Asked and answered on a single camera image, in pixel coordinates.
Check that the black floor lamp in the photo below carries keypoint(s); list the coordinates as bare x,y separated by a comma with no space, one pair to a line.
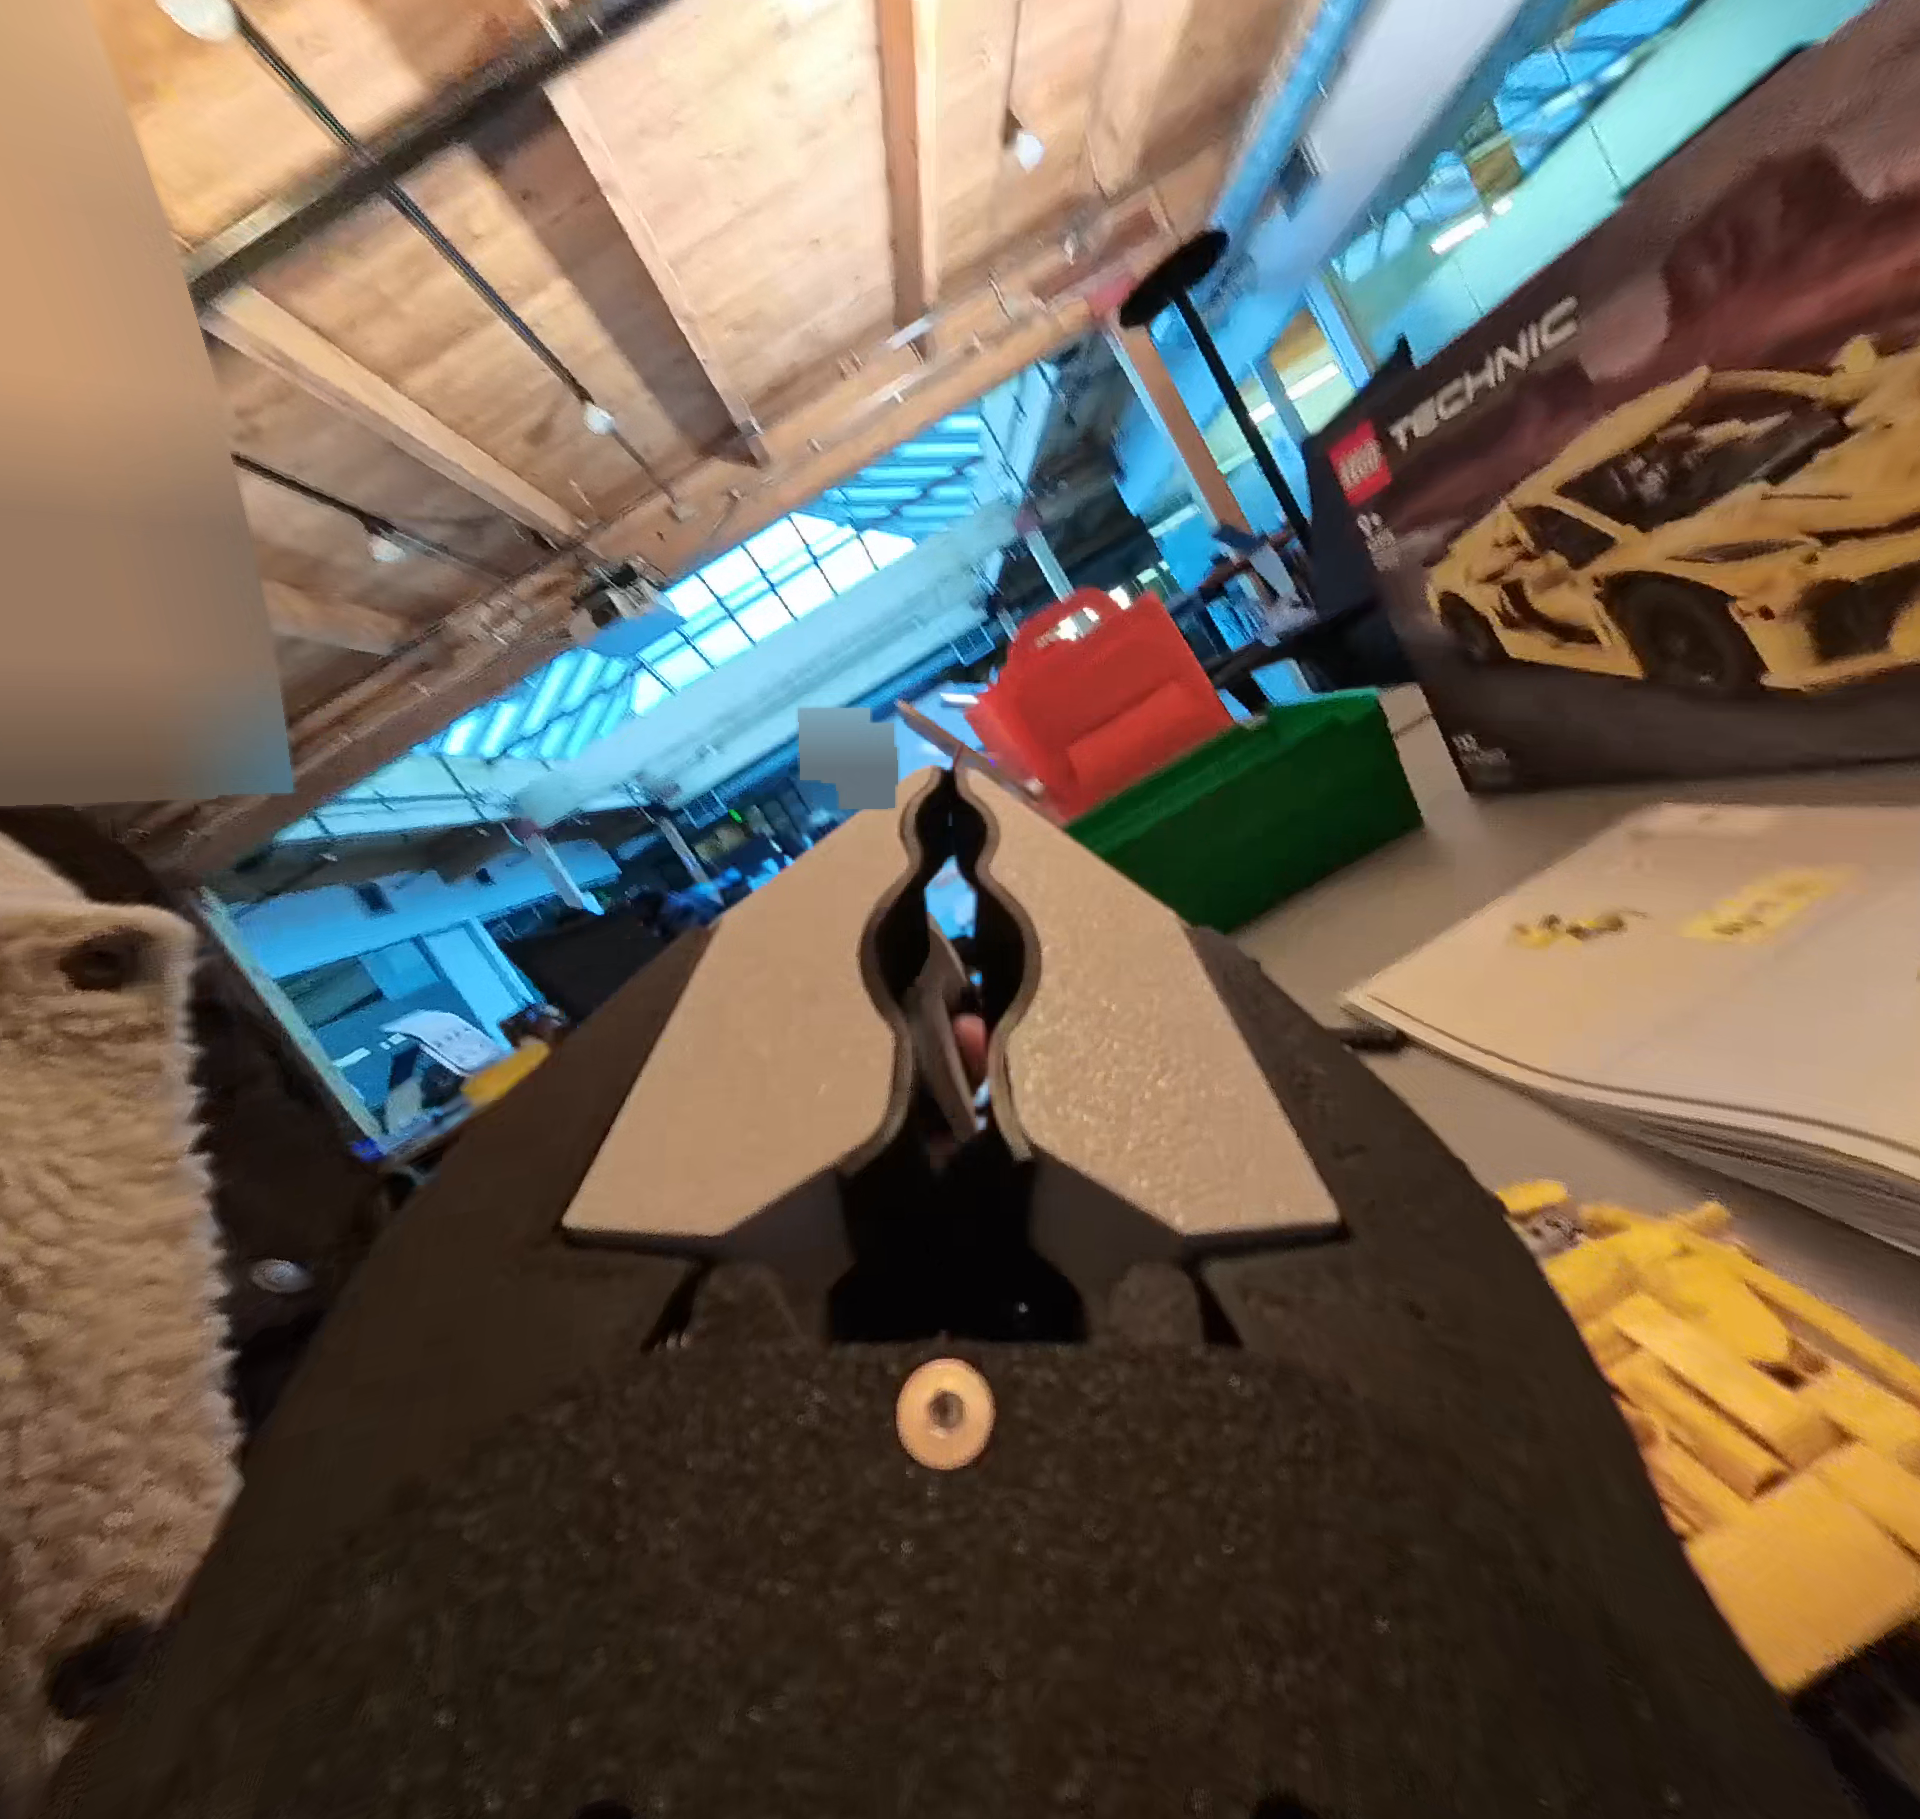
1187,351

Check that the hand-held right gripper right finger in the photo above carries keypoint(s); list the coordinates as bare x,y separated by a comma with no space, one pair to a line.
1169,1100

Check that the green plastic bin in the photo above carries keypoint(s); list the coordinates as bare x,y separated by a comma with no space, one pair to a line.
1275,799

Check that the open instruction booklet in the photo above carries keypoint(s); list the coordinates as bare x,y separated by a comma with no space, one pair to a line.
1682,1010

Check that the grey desk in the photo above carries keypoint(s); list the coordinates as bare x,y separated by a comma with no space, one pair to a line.
1412,1100

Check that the orange plastic carry case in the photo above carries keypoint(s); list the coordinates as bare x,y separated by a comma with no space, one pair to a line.
1097,694

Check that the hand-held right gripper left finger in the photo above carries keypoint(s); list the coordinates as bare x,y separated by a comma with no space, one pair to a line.
736,1100

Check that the yellow toy brick car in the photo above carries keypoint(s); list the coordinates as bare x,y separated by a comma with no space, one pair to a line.
1740,1400

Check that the toy car set box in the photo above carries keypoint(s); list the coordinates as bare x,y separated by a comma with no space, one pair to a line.
1682,499

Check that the ceiling projector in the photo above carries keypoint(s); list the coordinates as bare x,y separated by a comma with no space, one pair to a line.
621,596

